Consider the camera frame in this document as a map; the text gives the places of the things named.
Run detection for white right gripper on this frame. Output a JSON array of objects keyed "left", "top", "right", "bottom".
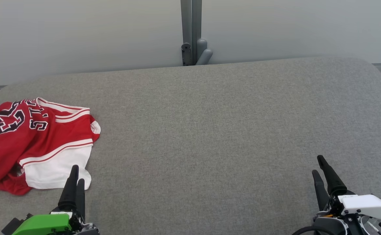
[{"left": 312, "top": 155, "right": 381, "bottom": 235}]

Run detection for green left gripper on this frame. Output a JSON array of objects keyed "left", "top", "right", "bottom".
[{"left": 12, "top": 165, "right": 99, "bottom": 235}]

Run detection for red basketball jersey white sleeves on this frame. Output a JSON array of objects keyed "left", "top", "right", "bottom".
[{"left": 0, "top": 97, "right": 101, "bottom": 193}]

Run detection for black cable loop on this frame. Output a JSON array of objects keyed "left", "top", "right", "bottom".
[{"left": 292, "top": 226, "right": 328, "bottom": 235}]

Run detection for black metal bracket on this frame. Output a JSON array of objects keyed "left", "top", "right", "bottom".
[{"left": 181, "top": 43, "right": 192, "bottom": 66}]

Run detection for grey metal post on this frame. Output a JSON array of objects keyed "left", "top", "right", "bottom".
[{"left": 181, "top": 0, "right": 202, "bottom": 66}]

